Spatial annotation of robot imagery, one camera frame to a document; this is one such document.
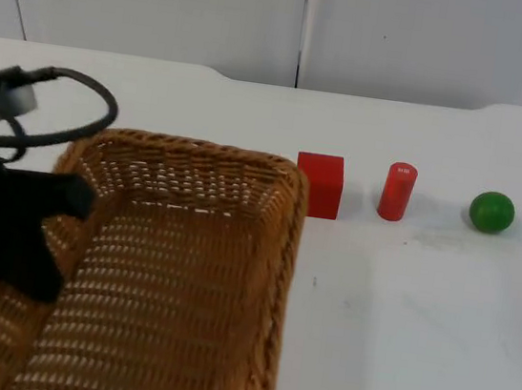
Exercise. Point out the red cube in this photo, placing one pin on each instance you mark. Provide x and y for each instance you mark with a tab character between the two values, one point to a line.
320	186

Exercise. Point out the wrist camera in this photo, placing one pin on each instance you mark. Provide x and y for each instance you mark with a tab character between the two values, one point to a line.
11	97

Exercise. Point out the green ball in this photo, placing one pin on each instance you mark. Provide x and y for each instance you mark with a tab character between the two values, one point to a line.
491	212

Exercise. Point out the pale brown wicker basket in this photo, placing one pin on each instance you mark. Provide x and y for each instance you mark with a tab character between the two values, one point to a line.
173	279

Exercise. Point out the red cylinder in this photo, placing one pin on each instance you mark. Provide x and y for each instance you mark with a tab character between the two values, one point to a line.
398	191

